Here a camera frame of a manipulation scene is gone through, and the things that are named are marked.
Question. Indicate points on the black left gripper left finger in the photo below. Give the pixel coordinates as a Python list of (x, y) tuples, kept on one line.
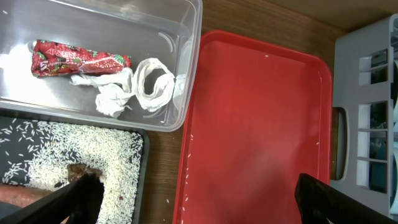
[(77, 202)]

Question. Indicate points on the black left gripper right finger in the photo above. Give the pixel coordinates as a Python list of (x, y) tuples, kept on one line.
[(319, 203)]

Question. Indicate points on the brown food scrap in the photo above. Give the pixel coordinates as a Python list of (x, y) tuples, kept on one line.
[(77, 171)]

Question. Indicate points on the white rice pile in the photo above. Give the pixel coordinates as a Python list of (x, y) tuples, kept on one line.
[(102, 149)]

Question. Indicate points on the orange carrot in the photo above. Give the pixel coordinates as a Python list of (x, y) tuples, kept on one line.
[(21, 196)]

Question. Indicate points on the white tissue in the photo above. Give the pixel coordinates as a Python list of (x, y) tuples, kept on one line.
[(115, 90)]

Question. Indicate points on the red snack wrapper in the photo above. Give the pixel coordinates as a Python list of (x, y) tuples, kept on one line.
[(51, 59)]

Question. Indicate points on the black waste tray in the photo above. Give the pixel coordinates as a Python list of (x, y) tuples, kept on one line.
[(15, 137)]

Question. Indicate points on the grey dishwasher rack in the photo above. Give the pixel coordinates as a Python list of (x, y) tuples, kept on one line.
[(365, 90)]

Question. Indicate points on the clear plastic waste bin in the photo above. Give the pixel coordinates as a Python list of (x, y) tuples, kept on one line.
[(166, 30)]

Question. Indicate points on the red serving tray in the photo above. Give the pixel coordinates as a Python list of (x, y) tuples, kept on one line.
[(259, 116)]

